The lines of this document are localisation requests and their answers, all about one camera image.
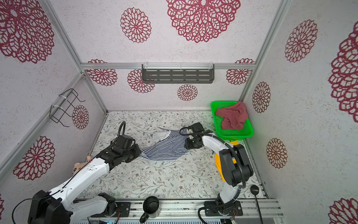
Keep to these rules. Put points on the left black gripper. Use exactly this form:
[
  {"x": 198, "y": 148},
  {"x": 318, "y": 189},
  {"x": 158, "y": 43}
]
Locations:
[{"x": 138, "y": 152}]

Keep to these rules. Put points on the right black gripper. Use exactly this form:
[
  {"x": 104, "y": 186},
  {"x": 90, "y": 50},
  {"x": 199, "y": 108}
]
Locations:
[{"x": 189, "y": 143}]

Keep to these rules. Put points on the blue white striped tank top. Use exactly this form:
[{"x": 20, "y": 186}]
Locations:
[{"x": 169, "y": 145}]

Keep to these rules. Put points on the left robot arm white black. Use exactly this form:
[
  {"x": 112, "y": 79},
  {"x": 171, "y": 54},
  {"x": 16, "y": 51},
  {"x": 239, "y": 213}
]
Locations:
[{"x": 58, "y": 206}]

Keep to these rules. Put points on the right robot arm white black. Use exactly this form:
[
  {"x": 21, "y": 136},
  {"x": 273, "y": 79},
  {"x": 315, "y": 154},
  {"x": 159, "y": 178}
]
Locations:
[{"x": 234, "y": 161}]

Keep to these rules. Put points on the maroon tank top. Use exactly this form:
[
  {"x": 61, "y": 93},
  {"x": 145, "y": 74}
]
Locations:
[{"x": 233, "y": 116}]

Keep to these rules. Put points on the yellow cloth bag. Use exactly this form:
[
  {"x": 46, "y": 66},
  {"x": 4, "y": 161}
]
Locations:
[{"x": 218, "y": 162}]

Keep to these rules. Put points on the cartoon plush doll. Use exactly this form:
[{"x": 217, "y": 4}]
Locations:
[{"x": 78, "y": 166}]

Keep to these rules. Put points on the green plastic basket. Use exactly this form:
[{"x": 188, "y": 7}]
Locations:
[{"x": 229, "y": 134}]

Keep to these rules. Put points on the black thermos mug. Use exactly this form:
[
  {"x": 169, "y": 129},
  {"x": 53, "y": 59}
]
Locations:
[{"x": 151, "y": 208}]

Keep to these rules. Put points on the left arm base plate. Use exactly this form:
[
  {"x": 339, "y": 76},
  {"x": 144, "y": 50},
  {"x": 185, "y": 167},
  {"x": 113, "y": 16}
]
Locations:
[{"x": 121, "y": 209}]

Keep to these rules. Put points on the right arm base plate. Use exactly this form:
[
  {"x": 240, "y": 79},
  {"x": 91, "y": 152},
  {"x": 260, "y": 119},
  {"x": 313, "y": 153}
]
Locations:
[{"x": 230, "y": 210}]

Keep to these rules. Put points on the black round puck with cable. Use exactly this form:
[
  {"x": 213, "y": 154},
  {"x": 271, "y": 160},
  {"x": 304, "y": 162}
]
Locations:
[{"x": 255, "y": 191}]

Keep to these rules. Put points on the black wire wall rack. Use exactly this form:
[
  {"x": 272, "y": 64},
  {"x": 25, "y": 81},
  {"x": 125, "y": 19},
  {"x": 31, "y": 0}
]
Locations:
[{"x": 57, "y": 112}]

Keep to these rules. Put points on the grey wall shelf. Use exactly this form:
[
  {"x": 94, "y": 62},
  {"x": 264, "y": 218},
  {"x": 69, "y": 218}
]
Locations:
[{"x": 170, "y": 75}]

